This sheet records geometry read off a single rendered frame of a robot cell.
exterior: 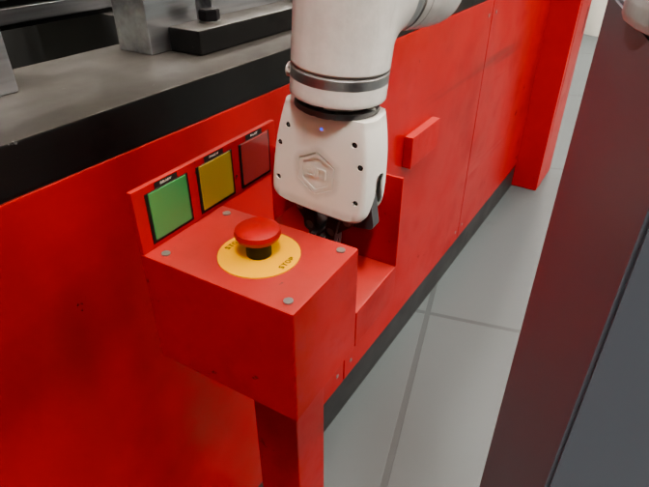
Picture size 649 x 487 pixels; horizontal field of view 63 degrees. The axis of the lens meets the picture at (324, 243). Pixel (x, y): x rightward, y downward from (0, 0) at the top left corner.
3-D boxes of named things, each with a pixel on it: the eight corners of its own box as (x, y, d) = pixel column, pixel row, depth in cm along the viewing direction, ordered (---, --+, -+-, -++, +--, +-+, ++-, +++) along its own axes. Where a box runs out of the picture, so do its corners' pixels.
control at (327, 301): (296, 422, 46) (290, 247, 36) (161, 355, 53) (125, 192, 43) (393, 297, 60) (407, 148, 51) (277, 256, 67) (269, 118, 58)
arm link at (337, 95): (266, 62, 43) (265, 99, 45) (361, 88, 40) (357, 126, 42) (319, 42, 49) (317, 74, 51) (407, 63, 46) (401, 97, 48)
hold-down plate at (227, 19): (201, 56, 66) (198, 31, 65) (170, 50, 69) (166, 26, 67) (329, 18, 87) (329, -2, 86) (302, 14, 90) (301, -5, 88)
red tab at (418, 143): (409, 169, 115) (412, 138, 111) (402, 167, 116) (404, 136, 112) (437, 146, 126) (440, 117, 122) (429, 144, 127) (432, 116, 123)
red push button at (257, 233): (265, 278, 44) (262, 242, 42) (227, 264, 46) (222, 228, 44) (291, 255, 47) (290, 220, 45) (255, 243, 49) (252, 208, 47)
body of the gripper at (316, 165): (264, 85, 45) (263, 199, 52) (371, 116, 41) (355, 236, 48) (311, 65, 51) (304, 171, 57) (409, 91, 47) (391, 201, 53)
